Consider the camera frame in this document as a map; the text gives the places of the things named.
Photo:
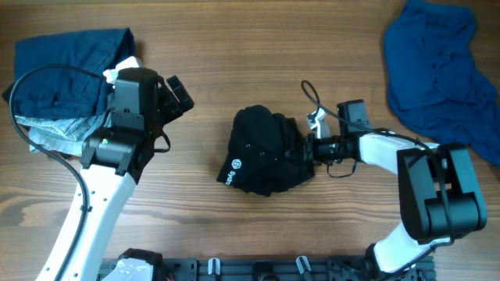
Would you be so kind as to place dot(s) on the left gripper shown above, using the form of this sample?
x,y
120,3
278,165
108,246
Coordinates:
x,y
175,108

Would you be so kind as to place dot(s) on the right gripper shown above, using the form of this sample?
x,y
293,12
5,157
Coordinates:
x,y
311,144

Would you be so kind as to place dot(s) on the black t-shirt with logo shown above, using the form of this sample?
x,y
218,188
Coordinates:
x,y
257,153

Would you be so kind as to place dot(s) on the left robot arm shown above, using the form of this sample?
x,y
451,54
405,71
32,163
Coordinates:
x,y
113,159

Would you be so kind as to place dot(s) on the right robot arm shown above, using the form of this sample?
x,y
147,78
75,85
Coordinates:
x,y
439,195

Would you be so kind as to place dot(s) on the folded light blue jeans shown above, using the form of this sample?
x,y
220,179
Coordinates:
x,y
61,135

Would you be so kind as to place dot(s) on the folded dark navy garment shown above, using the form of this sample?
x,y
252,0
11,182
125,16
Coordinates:
x,y
67,67

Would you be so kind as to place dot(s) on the crumpled blue shirt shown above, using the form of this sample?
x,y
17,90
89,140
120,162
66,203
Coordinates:
x,y
434,87

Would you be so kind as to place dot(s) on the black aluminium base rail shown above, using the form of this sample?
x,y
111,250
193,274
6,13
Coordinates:
x,y
265,268

